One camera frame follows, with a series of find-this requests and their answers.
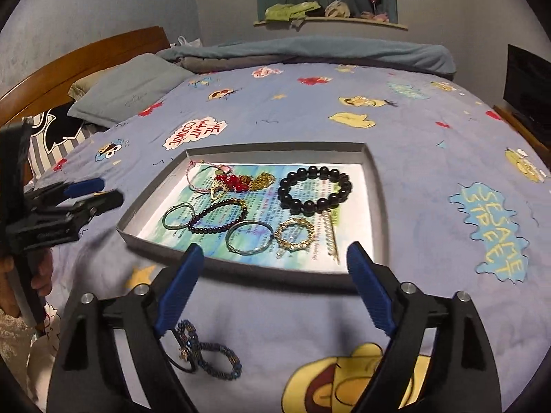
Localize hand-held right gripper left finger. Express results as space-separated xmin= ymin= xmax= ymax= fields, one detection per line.
xmin=46 ymin=243 xmax=205 ymax=413

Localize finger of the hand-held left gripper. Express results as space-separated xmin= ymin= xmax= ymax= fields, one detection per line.
xmin=30 ymin=178 xmax=106 ymax=209
xmin=64 ymin=189 xmax=125 ymax=229

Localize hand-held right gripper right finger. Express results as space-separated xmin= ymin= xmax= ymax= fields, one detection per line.
xmin=346 ymin=242 xmax=508 ymax=413

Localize blue bead hair tie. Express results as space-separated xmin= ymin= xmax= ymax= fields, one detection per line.
xmin=170 ymin=319 xmax=242 ymax=381

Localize dark purple bead bracelet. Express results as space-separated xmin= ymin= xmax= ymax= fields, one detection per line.
xmin=187 ymin=198 xmax=249 ymax=236

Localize thin dark hair ring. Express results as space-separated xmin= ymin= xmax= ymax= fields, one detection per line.
xmin=162 ymin=201 xmax=197 ymax=231

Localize pearl hair clip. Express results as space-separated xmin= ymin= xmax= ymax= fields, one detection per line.
xmin=319 ymin=207 xmax=342 ymax=265

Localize silver bangle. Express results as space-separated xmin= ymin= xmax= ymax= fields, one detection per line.
xmin=226 ymin=221 xmax=275 ymax=256

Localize grey cardboard box tray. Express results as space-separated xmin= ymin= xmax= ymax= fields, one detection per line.
xmin=116 ymin=142 xmax=390 ymax=291

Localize black bead bracelet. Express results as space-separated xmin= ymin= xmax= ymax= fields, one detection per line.
xmin=278 ymin=166 xmax=353 ymax=216

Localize pink cord bracelet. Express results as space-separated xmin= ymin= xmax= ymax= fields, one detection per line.
xmin=186 ymin=161 xmax=233 ymax=203

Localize red bead gold hair tie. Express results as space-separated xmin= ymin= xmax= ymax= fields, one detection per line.
xmin=214 ymin=171 xmax=274 ymax=193

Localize person's left hand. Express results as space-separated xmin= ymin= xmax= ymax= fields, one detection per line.
xmin=0 ymin=252 xmax=54 ymax=315

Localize striped black white pillow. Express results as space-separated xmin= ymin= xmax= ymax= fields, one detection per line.
xmin=21 ymin=105 xmax=93 ymax=177

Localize beige pillow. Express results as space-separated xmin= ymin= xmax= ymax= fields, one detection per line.
xmin=69 ymin=71 xmax=104 ymax=99

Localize grey blue pillow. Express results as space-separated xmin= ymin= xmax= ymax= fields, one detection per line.
xmin=68 ymin=53 xmax=190 ymax=127

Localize wooden headboard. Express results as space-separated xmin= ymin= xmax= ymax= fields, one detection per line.
xmin=0 ymin=26 xmax=170 ymax=138

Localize white lace garment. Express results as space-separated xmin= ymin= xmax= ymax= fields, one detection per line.
xmin=0 ymin=301 xmax=61 ymax=396

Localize blue cartoon printed bed cover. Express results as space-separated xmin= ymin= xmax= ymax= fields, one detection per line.
xmin=26 ymin=58 xmax=551 ymax=413

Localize folded grey blanket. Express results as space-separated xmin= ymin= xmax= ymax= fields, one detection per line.
xmin=178 ymin=54 xmax=302 ymax=74

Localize wooden television stand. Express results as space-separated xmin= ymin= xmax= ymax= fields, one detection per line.
xmin=493 ymin=104 xmax=551 ymax=160

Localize folded blue blanket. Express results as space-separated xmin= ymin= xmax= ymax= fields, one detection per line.
xmin=156 ymin=36 xmax=457 ymax=80

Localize black television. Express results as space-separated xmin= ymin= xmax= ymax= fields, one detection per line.
xmin=503 ymin=44 xmax=551 ymax=132

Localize green cloth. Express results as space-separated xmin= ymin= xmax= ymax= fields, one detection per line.
xmin=264 ymin=2 xmax=321 ymax=24

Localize window sill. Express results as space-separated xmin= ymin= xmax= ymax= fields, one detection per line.
xmin=253 ymin=16 xmax=409 ymax=31

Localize beige cloth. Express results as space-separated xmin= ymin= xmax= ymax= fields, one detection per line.
xmin=325 ymin=0 xmax=351 ymax=19

